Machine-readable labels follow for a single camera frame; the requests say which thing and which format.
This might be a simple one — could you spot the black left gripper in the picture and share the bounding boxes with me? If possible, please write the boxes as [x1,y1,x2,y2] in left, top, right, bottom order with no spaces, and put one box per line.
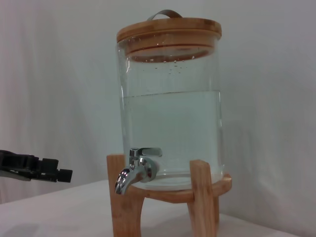
[0,149,74,183]

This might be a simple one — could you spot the chrome faucet with lever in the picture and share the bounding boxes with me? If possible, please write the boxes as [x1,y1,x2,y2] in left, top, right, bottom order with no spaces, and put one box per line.
[115,147,163,196]

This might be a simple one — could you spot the glass water dispenser jar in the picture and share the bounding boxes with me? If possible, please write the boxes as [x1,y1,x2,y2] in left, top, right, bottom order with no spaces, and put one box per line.
[116,37,223,191]

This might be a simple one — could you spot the wooden dispenser stand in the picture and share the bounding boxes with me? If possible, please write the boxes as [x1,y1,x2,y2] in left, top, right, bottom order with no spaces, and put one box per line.
[106,153,232,237]

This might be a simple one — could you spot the bamboo jar lid with strap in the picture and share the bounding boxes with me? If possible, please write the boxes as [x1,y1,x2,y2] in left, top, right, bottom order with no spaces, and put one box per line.
[116,9,222,62]

